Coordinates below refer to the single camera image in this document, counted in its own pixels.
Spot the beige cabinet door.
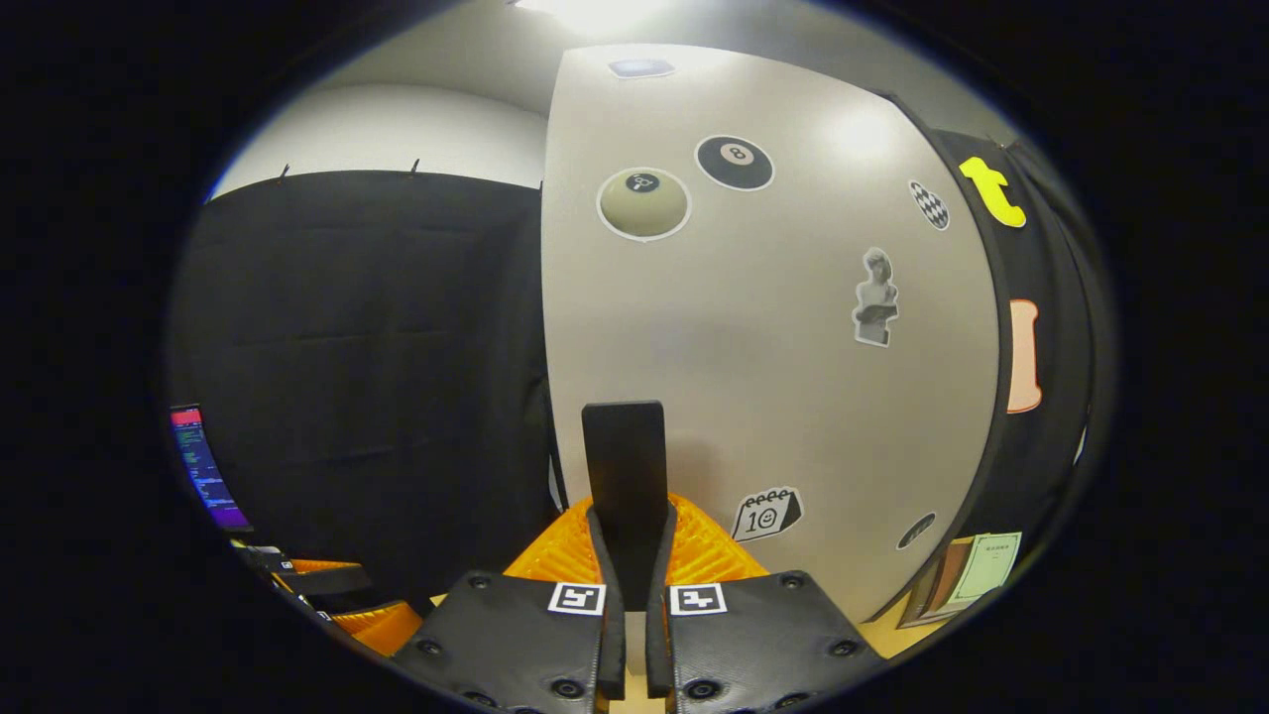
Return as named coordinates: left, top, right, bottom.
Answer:
left=540, top=42, right=1002, bottom=624

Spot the brown book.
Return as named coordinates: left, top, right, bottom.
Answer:
left=912, top=540, right=978, bottom=626

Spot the black backdrop cloth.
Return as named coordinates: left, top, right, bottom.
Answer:
left=164, top=129, right=1106, bottom=621

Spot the black door handle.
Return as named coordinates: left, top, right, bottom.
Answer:
left=581, top=400, right=667, bottom=586

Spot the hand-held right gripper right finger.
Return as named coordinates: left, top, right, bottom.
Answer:
left=644, top=493, right=885, bottom=714

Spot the green notebook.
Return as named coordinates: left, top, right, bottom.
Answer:
left=942, top=533, right=1022, bottom=608

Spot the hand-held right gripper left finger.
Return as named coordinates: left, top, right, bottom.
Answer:
left=392, top=496, right=629, bottom=714

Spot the computer monitor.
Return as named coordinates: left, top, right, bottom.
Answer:
left=169, top=404, right=254, bottom=534

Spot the large ceiling light panel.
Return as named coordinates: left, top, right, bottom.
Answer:
left=511, top=0, right=675, bottom=31

